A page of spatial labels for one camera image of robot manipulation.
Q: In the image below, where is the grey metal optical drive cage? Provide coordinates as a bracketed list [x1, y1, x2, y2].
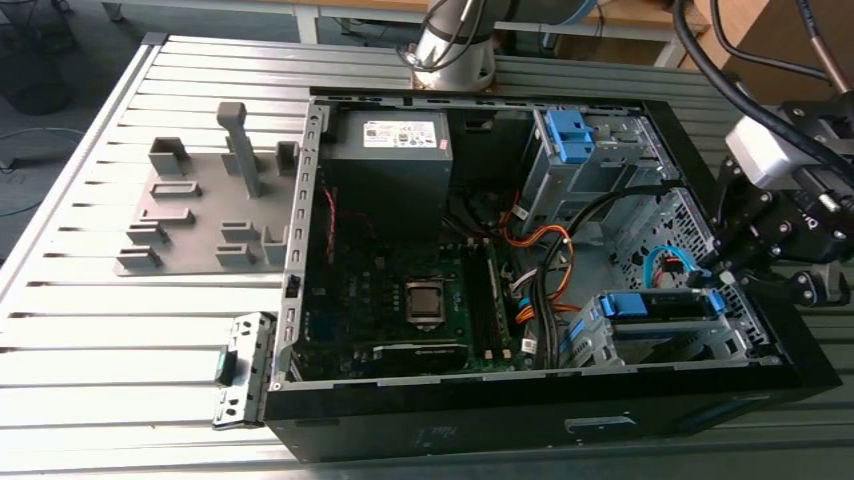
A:
[519, 107, 681, 221]

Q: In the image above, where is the CPU socket with silver CPU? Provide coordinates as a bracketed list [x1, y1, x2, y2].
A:
[401, 281, 448, 327]

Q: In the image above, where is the blue data wire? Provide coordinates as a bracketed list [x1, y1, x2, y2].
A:
[643, 244, 712, 291]

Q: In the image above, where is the grey power supply unit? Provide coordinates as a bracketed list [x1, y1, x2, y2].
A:
[317, 109, 456, 239]

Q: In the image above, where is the thick black robot cable bundle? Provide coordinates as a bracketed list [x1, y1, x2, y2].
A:
[669, 0, 854, 176]

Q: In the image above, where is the grey plastic parts rack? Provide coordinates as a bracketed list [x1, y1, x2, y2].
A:
[110, 101, 302, 277]

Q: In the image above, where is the black office chair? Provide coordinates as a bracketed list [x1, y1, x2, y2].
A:
[0, 0, 78, 116]

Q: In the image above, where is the white framed wooden desk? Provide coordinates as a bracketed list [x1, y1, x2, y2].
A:
[532, 0, 712, 69]

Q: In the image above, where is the orange yellow wire bundle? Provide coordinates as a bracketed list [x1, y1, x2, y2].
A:
[499, 189, 581, 326]

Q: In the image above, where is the black RAM slot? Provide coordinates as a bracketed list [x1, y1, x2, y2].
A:
[463, 239, 492, 357]

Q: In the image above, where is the green RAM stick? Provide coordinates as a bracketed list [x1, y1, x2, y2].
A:
[480, 237, 513, 359]

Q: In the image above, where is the black graphics card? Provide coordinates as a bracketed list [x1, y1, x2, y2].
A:
[369, 342, 472, 376]

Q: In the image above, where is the orange red power wire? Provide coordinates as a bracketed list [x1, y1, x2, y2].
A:
[655, 257, 695, 289]

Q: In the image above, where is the hard disk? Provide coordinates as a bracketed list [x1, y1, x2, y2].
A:
[565, 288, 727, 364]

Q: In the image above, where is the black open PC case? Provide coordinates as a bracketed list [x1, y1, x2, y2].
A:
[262, 84, 843, 464]

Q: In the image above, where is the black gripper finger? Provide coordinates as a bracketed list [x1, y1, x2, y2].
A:
[719, 267, 852, 307]
[705, 154, 800, 275]

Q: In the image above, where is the dark green motherboard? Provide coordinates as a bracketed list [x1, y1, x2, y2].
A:
[292, 169, 541, 379]

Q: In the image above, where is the hinged metal slot bracket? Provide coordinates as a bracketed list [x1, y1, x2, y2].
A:
[210, 310, 278, 431]

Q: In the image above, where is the thin black hanging cable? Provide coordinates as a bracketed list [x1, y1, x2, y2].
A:
[397, 0, 495, 71]

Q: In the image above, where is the thin red wire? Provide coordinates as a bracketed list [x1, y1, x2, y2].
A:
[321, 187, 338, 264]

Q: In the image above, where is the grey metal disk bay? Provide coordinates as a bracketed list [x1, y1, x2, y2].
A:
[565, 288, 775, 369]

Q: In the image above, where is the blue plastic drive latch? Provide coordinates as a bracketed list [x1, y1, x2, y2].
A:
[543, 109, 595, 164]

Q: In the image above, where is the brown wooden cabinet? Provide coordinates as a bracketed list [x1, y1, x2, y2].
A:
[679, 0, 854, 136]

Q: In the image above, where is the white desk frame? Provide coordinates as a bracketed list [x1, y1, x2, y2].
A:
[98, 0, 428, 45]

